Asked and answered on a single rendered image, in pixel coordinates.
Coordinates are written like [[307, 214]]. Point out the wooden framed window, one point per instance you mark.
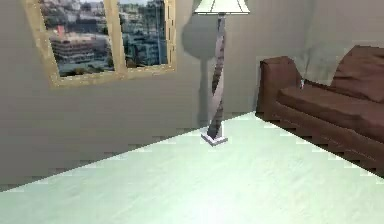
[[115, 36]]

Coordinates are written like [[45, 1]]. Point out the brown sofa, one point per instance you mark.
[[333, 106]]

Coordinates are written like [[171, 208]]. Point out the small white object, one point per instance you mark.
[[302, 83]]

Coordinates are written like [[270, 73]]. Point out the twisted grey floor lamp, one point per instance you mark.
[[218, 83]]

